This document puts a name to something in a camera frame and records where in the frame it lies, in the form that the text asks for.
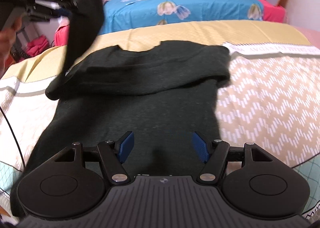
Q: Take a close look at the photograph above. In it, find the dark green t-shirt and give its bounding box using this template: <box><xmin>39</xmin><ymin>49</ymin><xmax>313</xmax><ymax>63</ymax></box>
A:
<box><xmin>10</xmin><ymin>0</ymin><xmax>232</xmax><ymax>218</ymax></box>

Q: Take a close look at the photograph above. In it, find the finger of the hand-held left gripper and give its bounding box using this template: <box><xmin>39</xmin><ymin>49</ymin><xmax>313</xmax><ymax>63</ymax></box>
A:
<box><xmin>35</xmin><ymin>0</ymin><xmax>78</xmax><ymax>11</ymax></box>
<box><xmin>25</xmin><ymin>6</ymin><xmax>73</xmax><ymax>22</ymax></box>

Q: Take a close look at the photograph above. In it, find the yellow patterned blanket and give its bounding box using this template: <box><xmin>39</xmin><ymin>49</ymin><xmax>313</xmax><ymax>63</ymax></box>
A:
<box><xmin>0</xmin><ymin>19</ymin><xmax>320</xmax><ymax>228</ymax></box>

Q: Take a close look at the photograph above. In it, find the black cable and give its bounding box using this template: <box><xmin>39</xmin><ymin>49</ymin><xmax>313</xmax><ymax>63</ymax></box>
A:
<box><xmin>0</xmin><ymin>106</ymin><xmax>25</xmax><ymax>171</ymax></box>

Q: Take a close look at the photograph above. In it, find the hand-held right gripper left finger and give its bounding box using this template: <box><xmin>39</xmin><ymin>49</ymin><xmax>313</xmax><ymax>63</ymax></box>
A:
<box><xmin>54</xmin><ymin>131</ymin><xmax>135</xmax><ymax>185</ymax></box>

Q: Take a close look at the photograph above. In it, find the person's left hand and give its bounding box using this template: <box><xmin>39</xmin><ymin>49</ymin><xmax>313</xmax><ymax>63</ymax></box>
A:
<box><xmin>0</xmin><ymin>16</ymin><xmax>23</xmax><ymax>74</ymax></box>

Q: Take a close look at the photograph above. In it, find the pile of red clothes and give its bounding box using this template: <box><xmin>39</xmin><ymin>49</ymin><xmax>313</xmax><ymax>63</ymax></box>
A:
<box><xmin>25</xmin><ymin>35</ymin><xmax>50</xmax><ymax>57</ymax></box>

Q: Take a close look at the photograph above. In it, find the blue floral bedsheet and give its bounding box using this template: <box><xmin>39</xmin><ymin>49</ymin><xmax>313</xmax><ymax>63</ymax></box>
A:
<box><xmin>102</xmin><ymin>0</ymin><xmax>265</xmax><ymax>36</ymax></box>

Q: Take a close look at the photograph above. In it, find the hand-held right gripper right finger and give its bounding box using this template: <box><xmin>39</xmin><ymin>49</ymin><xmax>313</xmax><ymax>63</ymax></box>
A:
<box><xmin>191</xmin><ymin>131</ymin><xmax>274</xmax><ymax>185</ymax></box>

